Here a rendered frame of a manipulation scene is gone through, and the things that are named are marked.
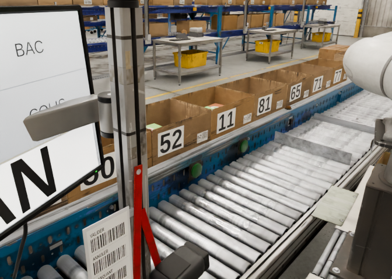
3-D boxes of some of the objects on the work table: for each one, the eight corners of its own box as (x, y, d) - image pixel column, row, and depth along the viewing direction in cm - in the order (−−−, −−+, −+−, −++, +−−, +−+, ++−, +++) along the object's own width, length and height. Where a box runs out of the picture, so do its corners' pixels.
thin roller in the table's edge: (318, 280, 109) (319, 275, 109) (341, 235, 131) (342, 230, 130) (324, 283, 108) (325, 278, 108) (347, 237, 130) (347, 233, 129)
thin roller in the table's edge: (310, 276, 111) (311, 271, 110) (335, 232, 132) (335, 228, 131) (317, 279, 110) (317, 274, 109) (340, 234, 131) (340, 230, 130)
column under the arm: (429, 262, 115) (459, 176, 103) (423, 316, 95) (458, 217, 83) (348, 232, 129) (366, 153, 117) (328, 274, 109) (347, 184, 97)
